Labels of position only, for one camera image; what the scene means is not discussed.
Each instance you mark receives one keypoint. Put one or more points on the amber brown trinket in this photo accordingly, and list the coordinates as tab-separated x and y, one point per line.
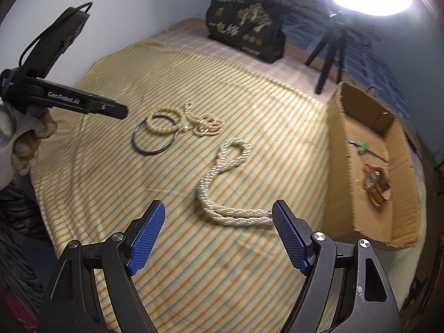
374	184

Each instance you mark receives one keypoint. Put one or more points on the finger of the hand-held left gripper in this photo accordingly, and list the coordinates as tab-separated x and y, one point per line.
90	104

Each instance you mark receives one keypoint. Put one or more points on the blue patterned sheet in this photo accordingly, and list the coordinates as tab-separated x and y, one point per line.
367	66

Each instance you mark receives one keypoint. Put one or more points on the person's left hand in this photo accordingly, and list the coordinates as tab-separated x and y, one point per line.
20	138

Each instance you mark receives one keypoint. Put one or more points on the dark blue bangle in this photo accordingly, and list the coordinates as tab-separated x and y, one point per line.
152	153

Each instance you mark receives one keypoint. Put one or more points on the checkered beige blanket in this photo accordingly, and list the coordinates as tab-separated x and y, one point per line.
222	52

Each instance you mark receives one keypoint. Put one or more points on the cardboard box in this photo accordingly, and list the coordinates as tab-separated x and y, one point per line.
341	187

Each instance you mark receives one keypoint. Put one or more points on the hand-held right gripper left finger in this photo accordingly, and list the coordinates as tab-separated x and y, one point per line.
149	236

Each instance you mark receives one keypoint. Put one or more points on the black printed bag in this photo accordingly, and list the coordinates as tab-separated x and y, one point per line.
242	31

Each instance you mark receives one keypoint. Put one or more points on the dark fuzzy cloth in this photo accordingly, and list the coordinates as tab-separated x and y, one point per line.
17	211

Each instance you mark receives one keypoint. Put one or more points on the black tripod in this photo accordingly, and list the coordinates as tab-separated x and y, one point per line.
326	62

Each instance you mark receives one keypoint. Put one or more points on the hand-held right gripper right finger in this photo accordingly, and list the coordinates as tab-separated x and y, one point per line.
289	236

